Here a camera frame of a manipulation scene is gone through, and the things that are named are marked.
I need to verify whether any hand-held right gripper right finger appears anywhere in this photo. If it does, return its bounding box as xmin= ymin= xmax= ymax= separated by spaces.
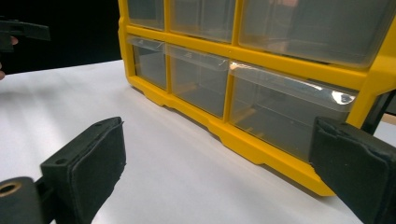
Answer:
xmin=309 ymin=116 xmax=396 ymax=224

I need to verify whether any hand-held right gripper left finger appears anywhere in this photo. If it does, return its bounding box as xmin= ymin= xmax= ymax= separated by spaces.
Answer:
xmin=40 ymin=116 xmax=127 ymax=224

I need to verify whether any yellow drawer organizer cabinet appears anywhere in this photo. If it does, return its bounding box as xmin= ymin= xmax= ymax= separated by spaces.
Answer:
xmin=117 ymin=0 xmax=396 ymax=198

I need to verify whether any set of clear organizer drawers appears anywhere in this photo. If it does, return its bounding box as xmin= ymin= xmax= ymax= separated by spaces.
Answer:
xmin=126 ymin=0 xmax=396 ymax=162

